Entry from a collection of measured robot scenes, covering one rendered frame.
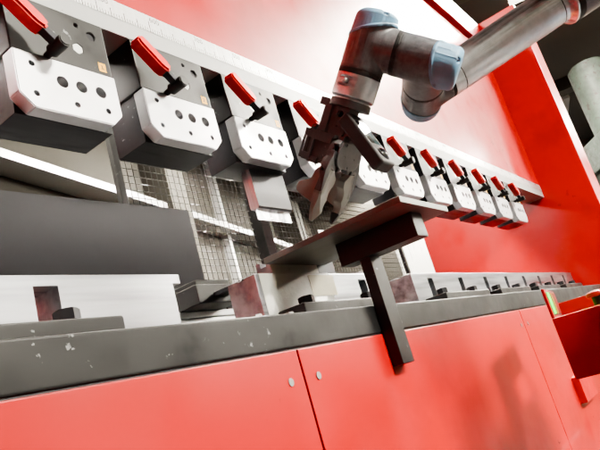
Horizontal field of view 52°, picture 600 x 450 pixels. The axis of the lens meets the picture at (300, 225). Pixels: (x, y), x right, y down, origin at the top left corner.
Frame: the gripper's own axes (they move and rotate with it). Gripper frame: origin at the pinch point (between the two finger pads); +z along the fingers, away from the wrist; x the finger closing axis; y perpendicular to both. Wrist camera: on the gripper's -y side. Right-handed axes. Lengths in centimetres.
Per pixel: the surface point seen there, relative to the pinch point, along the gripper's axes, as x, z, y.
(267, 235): -96, 27, 84
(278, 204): 0.0, 1.0, 10.9
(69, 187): -168, 67, 317
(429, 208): -0.5, -7.0, -17.4
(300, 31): -24, -35, 37
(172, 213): -26, 17, 64
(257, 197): 5.7, 0.5, 11.3
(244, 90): 10.6, -16.6, 16.8
